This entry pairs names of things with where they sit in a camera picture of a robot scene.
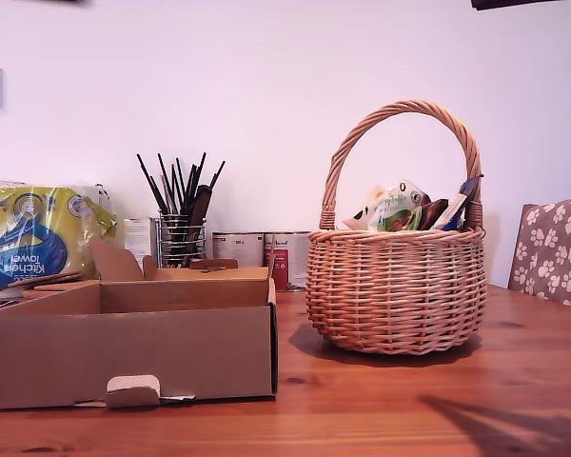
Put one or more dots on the blue Terry's chocolate orange bag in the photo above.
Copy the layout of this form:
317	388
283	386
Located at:
471	188

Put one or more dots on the brown cork coaster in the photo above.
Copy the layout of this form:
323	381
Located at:
43	290
38	280

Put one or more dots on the white printed carton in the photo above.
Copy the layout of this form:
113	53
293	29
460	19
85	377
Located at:
140	231

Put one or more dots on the red label food can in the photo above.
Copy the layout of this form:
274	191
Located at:
285	266

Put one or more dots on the white green Galaxy egg bag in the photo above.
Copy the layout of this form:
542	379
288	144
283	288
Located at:
399	209

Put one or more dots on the brown cardboard box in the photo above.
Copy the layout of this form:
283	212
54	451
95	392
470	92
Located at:
124	352

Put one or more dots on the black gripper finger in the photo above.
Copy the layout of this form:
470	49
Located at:
514	3

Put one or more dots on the white label food can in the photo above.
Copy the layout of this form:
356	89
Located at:
238	245

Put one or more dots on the paw print covered chair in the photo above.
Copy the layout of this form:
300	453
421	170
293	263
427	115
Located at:
552	247

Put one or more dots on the kitchen towel roll pack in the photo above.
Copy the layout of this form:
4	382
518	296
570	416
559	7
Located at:
28	238

